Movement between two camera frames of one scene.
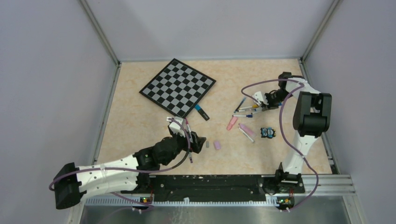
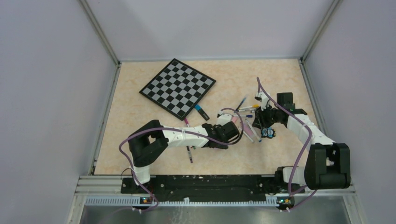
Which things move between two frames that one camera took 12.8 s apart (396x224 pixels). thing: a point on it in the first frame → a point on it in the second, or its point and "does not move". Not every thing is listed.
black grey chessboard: (178, 87) does not move
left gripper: (198, 142) → (222, 146)
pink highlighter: (232, 123) does not move
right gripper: (269, 105) → (260, 121)
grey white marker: (246, 134) does not move
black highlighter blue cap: (200, 109) does not move
